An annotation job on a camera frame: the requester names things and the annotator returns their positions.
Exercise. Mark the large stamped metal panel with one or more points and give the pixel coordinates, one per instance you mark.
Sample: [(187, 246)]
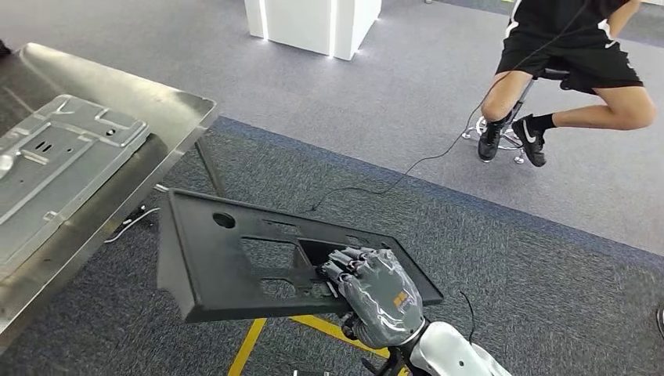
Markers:
[(67, 155)]

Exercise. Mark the person on stool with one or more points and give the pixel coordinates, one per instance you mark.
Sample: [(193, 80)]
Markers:
[(570, 57)]

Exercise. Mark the white lit pillar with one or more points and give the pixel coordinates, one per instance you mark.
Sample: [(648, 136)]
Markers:
[(311, 23)]

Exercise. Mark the stainless steel workbench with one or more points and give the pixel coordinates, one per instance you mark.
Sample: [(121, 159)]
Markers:
[(171, 109)]

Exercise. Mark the yellow floor tape outline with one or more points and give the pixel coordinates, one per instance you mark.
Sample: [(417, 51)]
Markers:
[(246, 345)]

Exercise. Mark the chrome base stool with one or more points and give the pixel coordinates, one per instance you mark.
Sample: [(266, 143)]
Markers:
[(511, 137)]

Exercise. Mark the black plastic frame part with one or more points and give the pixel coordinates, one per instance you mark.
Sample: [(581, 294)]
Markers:
[(202, 259)]

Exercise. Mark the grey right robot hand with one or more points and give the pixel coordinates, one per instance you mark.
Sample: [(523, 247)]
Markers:
[(378, 301)]

